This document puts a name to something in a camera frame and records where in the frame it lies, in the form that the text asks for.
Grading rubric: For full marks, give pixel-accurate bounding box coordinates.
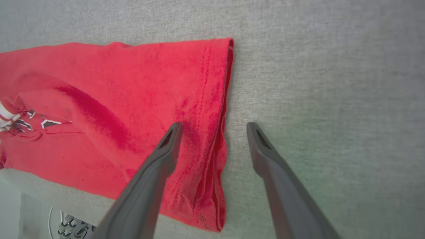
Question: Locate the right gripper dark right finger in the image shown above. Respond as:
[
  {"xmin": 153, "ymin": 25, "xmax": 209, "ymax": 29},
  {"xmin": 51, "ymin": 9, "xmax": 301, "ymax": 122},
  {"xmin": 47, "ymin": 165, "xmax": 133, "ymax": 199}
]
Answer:
[{"xmin": 246, "ymin": 122, "xmax": 341, "ymax": 239}]

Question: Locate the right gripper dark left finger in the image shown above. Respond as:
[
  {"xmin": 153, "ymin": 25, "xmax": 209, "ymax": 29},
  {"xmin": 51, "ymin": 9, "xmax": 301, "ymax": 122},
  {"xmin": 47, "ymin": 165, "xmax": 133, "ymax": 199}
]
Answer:
[{"xmin": 90, "ymin": 122, "xmax": 183, "ymax": 239}]

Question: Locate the red and white jersey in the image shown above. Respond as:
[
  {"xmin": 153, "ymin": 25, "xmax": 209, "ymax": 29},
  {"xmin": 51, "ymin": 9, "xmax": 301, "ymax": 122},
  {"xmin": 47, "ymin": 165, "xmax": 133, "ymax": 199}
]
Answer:
[{"xmin": 0, "ymin": 38, "xmax": 234, "ymax": 233}]

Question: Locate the grey fabric sofa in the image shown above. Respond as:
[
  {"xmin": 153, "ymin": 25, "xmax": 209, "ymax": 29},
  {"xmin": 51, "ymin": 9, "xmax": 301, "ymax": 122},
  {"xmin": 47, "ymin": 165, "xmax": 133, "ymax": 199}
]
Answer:
[{"xmin": 0, "ymin": 0, "xmax": 425, "ymax": 239}]

